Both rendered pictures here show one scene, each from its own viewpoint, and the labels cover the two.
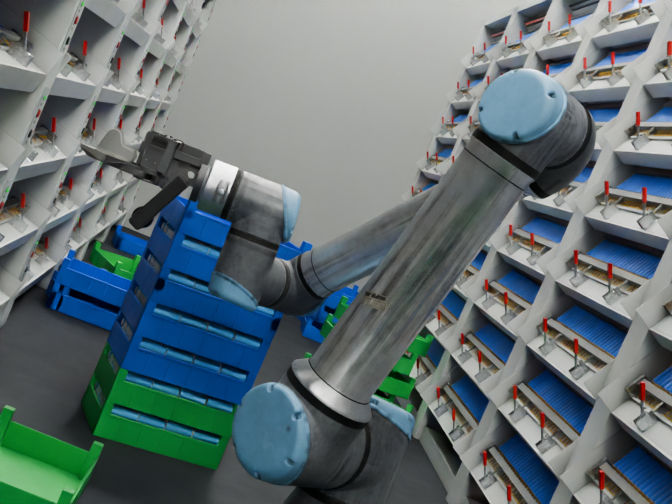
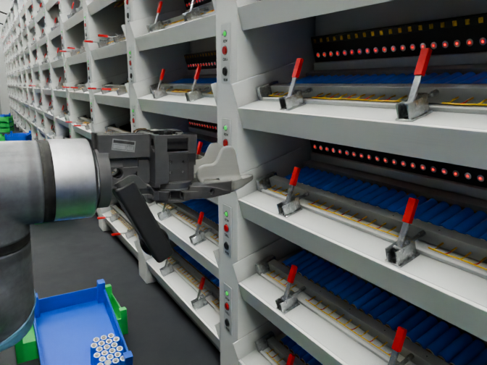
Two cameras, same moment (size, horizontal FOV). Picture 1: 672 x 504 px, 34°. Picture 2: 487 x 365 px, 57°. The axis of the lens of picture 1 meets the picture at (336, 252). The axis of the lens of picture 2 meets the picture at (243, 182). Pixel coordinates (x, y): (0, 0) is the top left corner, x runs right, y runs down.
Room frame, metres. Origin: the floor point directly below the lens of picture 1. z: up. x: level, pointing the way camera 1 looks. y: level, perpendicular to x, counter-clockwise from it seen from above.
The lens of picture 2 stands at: (2.39, 0.21, 0.74)
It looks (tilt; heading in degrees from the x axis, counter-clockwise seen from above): 13 degrees down; 157
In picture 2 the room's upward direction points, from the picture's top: straight up
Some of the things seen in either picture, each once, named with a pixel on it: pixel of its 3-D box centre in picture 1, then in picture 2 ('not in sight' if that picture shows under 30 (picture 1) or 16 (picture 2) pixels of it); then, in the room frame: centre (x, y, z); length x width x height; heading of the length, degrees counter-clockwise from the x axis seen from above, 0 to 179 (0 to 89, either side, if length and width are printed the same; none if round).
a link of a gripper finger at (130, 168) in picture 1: (130, 167); not in sight; (1.82, 0.37, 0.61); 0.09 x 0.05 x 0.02; 97
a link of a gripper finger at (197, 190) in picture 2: not in sight; (196, 188); (1.86, 0.37, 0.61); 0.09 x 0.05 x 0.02; 97
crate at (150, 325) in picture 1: (194, 325); not in sight; (2.48, 0.23, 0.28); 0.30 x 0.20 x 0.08; 114
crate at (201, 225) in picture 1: (235, 229); not in sight; (2.48, 0.23, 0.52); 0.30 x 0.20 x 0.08; 114
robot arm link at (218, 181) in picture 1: (215, 187); (72, 178); (1.86, 0.23, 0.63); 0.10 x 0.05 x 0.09; 7
